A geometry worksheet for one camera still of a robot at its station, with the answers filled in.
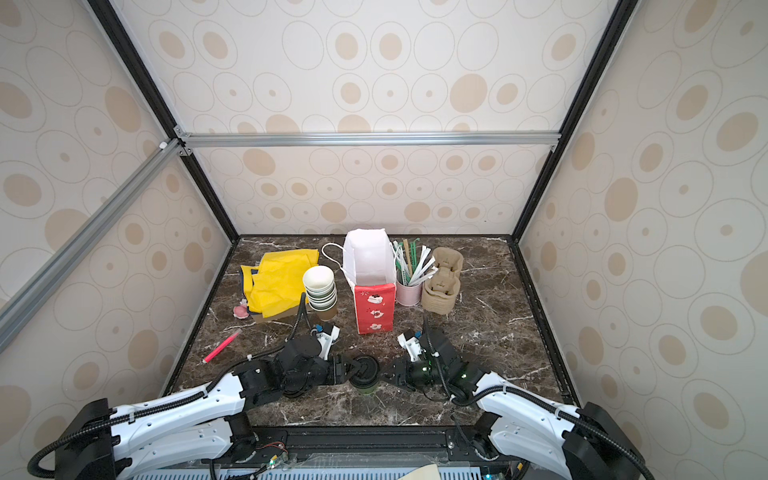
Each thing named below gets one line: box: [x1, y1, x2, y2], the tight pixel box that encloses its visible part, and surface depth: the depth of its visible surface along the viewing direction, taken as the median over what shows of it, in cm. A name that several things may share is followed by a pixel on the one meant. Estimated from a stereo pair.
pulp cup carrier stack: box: [421, 246, 464, 314], surface depth 95 cm
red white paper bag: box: [342, 228, 397, 335], surface depth 87 cm
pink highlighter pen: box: [202, 328, 242, 364], surface depth 91 cm
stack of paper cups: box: [302, 265, 338, 322], surface depth 87 cm
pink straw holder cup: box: [396, 280, 423, 307], surface depth 99 cm
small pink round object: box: [233, 304, 250, 319], surface depth 98 cm
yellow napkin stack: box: [240, 249, 320, 318], surface depth 101 cm
